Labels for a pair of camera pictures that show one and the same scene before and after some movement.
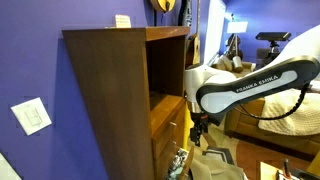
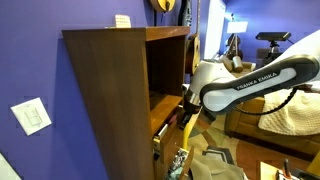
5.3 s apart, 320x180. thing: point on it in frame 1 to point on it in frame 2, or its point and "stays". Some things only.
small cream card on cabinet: [123, 21] stays
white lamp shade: [237, 27] stays
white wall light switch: [32, 115] stays
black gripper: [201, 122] to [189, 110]
